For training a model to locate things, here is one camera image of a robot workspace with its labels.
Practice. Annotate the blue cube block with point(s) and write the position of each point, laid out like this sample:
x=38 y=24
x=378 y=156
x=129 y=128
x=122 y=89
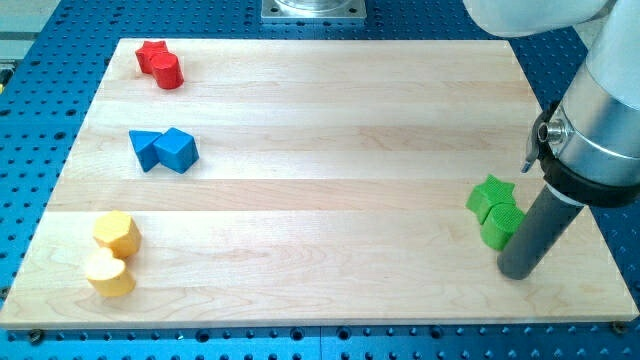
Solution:
x=176 y=150

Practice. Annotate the light wooden board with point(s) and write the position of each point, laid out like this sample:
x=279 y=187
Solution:
x=330 y=190

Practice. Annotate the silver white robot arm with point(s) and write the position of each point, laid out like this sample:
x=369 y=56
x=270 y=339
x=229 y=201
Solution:
x=587 y=144

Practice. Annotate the green star block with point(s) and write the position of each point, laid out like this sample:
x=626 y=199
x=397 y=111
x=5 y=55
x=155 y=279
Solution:
x=485 y=196

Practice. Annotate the yellow hexagon block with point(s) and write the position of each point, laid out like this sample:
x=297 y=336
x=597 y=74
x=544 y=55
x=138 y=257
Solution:
x=117 y=231

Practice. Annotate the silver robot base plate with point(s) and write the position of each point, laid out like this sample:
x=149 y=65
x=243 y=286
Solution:
x=282 y=10

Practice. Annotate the yellow heart block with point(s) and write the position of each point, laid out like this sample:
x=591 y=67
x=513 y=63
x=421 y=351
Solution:
x=108 y=275

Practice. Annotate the blue triangle block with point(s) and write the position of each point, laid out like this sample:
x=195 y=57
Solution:
x=143 y=145

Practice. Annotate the green cylinder block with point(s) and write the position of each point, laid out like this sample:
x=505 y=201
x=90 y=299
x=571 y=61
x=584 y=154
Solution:
x=500 y=225

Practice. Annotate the red cylinder block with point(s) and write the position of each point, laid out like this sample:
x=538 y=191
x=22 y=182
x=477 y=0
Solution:
x=166 y=71

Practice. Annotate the red star block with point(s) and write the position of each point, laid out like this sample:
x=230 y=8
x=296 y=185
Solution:
x=147 y=51

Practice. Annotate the blue perforated table plate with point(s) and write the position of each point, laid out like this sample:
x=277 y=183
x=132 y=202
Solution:
x=69 y=46

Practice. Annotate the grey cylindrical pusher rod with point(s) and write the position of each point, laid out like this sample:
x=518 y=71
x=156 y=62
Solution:
x=545 y=221

